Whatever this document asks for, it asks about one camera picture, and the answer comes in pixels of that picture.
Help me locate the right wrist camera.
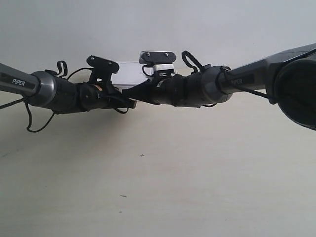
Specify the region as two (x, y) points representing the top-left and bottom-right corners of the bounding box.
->
(139, 51), (177, 74)

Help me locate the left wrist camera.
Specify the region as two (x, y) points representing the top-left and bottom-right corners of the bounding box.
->
(86, 55), (119, 85)

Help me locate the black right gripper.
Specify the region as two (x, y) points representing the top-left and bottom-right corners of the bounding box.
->
(122, 76), (178, 105)

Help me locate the white lidded plastic container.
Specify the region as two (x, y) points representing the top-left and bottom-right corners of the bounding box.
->
(111, 61), (183, 90)

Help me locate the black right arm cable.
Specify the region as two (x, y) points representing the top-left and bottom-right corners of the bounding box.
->
(181, 50), (213, 75)

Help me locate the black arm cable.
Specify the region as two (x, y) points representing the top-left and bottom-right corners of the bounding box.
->
(0, 60), (75, 133)
(181, 50), (213, 75)

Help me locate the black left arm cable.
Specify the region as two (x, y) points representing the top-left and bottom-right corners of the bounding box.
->
(0, 60), (75, 133)

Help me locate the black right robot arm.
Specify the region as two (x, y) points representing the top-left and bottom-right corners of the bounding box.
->
(123, 44), (316, 130)

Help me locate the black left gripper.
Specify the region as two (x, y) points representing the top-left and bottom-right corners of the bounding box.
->
(79, 83), (137, 111)

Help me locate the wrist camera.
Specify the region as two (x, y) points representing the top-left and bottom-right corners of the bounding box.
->
(139, 51), (177, 74)
(86, 55), (119, 85)

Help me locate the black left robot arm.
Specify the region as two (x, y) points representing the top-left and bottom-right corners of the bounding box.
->
(0, 64), (136, 114)

